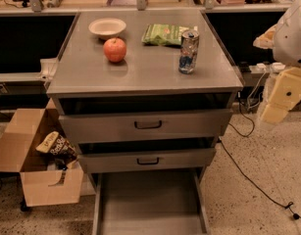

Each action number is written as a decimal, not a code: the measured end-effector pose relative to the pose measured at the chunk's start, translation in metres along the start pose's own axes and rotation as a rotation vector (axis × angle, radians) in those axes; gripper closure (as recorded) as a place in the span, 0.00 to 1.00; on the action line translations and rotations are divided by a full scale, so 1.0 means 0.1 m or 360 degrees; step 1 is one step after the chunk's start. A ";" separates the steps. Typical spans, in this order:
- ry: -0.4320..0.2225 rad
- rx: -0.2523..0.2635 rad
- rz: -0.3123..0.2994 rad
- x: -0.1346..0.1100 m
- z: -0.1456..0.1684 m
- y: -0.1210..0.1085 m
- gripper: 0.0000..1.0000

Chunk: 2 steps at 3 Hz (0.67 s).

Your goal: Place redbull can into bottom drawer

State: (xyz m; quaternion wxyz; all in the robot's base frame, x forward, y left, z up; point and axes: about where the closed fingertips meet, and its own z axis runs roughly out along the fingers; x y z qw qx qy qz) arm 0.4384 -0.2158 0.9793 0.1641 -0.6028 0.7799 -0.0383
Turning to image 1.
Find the middle drawer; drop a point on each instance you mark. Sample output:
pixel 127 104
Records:
pixel 152 160

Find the grey drawer cabinet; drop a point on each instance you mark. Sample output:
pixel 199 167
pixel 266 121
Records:
pixel 146 81

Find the drawer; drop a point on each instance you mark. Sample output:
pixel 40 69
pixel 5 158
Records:
pixel 152 160
pixel 104 128
pixel 153 202

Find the red apple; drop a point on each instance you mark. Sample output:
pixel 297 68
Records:
pixel 114 49

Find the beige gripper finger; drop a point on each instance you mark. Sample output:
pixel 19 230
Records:
pixel 282 93
pixel 266 40

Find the brown snack bag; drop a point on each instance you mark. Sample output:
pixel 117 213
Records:
pixel 57 145

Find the bottom drawer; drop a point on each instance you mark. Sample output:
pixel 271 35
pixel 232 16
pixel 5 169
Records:
pixel 153 202

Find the green chip bag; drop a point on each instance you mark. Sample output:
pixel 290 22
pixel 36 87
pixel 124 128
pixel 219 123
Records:
pixel 162 34

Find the cardboard box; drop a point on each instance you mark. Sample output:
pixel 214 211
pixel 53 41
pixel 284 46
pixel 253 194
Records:
pixel 42 186

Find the top drawer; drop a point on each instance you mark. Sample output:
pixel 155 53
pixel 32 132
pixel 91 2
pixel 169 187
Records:
pixel 104 128

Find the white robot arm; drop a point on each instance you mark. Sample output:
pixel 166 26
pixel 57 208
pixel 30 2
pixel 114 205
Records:
pixel 287 40

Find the white power strip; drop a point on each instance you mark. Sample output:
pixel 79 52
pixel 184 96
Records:
pixel 273 67

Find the redbull can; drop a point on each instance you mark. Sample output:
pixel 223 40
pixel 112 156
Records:
pixel 188 51

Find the white bowl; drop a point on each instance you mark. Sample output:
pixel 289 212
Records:
pixel 107 28

